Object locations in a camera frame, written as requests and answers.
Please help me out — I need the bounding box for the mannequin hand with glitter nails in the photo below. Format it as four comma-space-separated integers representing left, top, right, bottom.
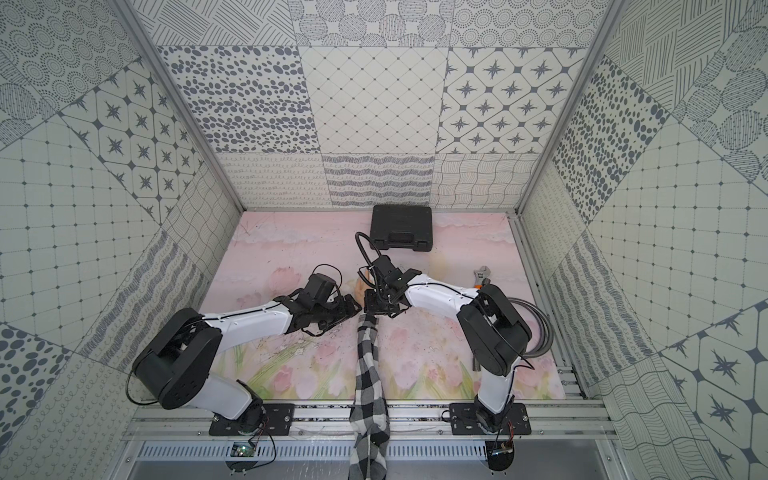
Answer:
353, 279, 369, 305

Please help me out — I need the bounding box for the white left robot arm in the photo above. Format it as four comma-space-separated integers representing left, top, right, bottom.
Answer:
131, 291, 362, 424

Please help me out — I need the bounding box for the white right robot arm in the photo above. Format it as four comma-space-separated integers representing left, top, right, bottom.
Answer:
364, 270, 533, 416

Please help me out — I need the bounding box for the black plastic tool case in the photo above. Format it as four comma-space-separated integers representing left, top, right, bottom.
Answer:
369, 204, 433, 252

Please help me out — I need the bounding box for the black white plaid sleeve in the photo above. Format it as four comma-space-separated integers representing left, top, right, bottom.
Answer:
348, 314, 390, 480

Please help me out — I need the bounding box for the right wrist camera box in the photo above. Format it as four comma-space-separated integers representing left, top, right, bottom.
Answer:
371, 255, 403, 287

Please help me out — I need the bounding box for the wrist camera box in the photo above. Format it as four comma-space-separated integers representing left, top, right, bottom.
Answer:
371, 255, 403, 287
302, 273, 337, 303

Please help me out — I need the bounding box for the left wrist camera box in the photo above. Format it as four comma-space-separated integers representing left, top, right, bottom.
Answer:
302, 273, 337, 303

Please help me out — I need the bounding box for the orange handled adjustable wrench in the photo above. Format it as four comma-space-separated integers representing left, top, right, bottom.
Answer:
473, 266, 491, 289

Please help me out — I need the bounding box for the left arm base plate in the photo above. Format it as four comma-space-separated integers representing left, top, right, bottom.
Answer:
208, 403, 295, 437

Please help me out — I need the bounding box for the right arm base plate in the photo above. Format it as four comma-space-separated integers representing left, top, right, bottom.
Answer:
448, 402, 532, 436

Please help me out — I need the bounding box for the grey coiled hose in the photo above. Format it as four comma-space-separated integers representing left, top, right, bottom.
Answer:
471, 297, 554, 371

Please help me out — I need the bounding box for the aluminium mounting rail frame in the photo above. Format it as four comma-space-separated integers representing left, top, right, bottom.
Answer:
107, 398, 630, 479

